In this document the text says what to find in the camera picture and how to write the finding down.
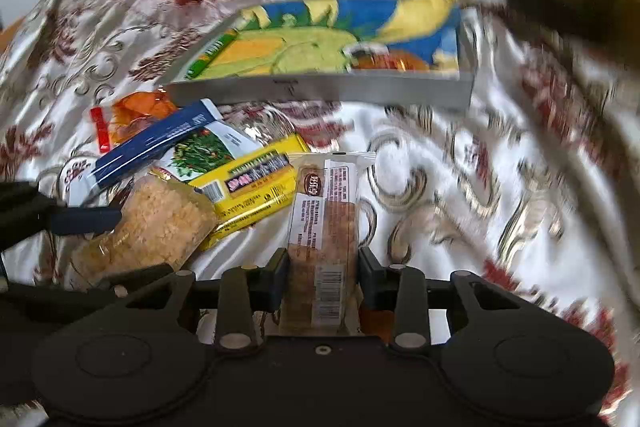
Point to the clear rice cracker packet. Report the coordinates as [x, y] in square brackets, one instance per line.
[155, 222]

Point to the floral satin bedspread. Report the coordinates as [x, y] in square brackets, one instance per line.
[450, 187]

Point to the green sausage stick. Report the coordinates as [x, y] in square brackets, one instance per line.
[210, 54]

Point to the dark blue snack packet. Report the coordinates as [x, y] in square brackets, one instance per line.
[150, 137]

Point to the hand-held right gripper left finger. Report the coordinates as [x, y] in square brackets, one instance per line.
[279, 279]

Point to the clear brown bar packet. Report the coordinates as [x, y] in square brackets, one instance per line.
[320, 227]

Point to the colourful painted tray box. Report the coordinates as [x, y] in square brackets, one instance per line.
[325, 89]

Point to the yellow snack bar packet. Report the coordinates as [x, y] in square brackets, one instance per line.
[250, 197]

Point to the orange packet with green end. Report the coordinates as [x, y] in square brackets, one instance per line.
[140, 112]

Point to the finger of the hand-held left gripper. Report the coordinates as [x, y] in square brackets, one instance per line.
[60, 299]
[90, 219]

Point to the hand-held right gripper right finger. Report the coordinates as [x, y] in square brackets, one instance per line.
[367, 279]

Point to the small orange snack packet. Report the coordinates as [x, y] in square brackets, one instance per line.
[385, 59]

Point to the green and white vegetable packet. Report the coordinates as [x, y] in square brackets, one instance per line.
[200, 152]

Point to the painted paper tray liner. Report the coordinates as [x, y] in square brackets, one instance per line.
[310, 47]

